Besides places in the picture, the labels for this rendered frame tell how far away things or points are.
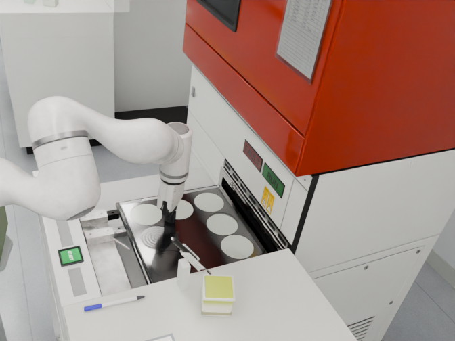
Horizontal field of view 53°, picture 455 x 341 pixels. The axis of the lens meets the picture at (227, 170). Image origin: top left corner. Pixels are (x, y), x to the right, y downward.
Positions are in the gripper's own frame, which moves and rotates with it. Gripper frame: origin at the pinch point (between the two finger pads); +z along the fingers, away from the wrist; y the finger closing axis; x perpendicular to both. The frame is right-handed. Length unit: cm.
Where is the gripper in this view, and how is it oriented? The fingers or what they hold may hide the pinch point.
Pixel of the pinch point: (170, 216)
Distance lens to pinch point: 143.1
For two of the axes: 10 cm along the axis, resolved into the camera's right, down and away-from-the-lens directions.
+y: -3.2, 5.2, -8.0
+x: 9.4, 2.9, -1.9
